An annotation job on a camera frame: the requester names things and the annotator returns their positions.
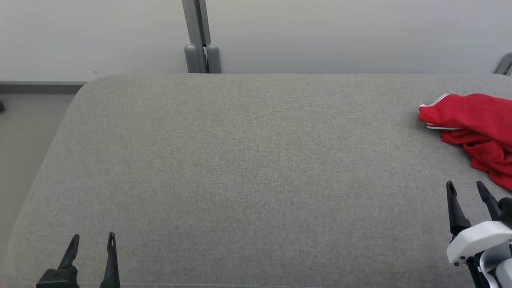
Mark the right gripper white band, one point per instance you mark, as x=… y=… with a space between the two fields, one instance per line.
x=476 y=240

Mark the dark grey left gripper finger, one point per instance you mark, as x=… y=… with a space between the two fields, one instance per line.
x=60 y=278
x=111 y=268

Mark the red white basketball jersey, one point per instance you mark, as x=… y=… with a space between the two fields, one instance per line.
x=480 y=116

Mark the grey partition post with feet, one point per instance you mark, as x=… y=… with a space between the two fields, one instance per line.
x=194 y=24

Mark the slanted grey partition post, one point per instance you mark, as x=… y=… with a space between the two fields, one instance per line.
x=504 y=66

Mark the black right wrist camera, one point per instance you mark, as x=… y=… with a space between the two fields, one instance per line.
x=506 y=212

